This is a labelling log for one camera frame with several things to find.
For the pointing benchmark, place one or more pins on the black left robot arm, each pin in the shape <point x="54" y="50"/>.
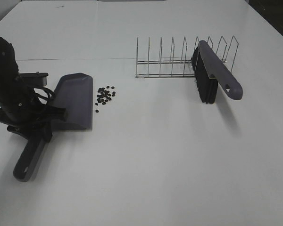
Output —
<point x="9" y="71"/>

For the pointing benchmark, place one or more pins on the purple plastic dustpan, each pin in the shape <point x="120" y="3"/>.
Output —
<point x="74" y="93"/>

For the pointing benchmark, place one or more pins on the pile of coffee beans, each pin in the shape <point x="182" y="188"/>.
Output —
<point x="105" y="95"/>

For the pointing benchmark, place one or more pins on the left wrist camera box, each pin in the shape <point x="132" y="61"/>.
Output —
<point x="37" y="79"/>

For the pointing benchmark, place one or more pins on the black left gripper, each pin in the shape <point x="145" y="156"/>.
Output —
<point x="26" y="110"/>

